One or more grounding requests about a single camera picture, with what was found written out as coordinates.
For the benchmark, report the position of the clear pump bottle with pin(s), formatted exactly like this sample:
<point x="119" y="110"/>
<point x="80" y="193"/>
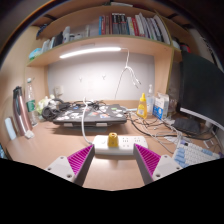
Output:
<point x="150" y="101"/>

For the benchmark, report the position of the wooden shelf unit with books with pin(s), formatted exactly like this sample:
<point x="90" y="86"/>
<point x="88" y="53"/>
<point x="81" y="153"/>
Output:
<point x="100" y="41"/>

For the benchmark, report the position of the white power strip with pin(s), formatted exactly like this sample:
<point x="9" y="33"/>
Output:
<point x="131" y="142"/>

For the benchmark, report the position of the yellow charger block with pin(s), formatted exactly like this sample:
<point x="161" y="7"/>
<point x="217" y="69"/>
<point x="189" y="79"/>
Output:
<point x="113" y="140"/>

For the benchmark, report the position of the yellow squeeze bottle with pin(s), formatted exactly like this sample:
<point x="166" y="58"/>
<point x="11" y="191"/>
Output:
<point x="142" y="108"/>

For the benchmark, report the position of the white and blue box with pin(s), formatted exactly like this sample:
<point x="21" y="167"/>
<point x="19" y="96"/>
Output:
<point x="160" y="106"/>

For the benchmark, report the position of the black headphones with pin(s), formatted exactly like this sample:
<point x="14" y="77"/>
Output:
<point x="48" y="111"/>

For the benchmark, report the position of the white LED light bar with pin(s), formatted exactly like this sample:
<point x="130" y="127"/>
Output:
<point x="90" y="51"/>

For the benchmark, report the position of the clear water bottle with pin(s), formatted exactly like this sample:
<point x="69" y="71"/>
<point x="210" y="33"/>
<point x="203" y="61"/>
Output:
<point x="31" y="105"/>

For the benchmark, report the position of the black computer monitor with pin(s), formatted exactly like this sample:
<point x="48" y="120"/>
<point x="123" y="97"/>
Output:
<point x="201" y="86"/>

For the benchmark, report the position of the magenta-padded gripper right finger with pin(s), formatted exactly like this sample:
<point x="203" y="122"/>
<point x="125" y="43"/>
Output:
<point x="166" y="165"/>

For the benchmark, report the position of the maroon insulated flask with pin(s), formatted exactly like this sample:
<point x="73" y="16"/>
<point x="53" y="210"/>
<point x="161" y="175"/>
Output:
<point x="20" y="113"/>

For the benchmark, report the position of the dark laptop with stickers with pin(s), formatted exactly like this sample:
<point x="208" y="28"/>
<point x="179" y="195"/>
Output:
<point x="90" y="115"/>

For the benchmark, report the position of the white and blue keyboard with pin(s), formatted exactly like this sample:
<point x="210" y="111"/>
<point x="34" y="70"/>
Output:
<point x="195" y="155"/>

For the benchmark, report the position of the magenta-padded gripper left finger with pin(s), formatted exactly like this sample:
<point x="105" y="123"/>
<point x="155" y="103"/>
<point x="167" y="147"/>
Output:
<point x="61" y="165"/>

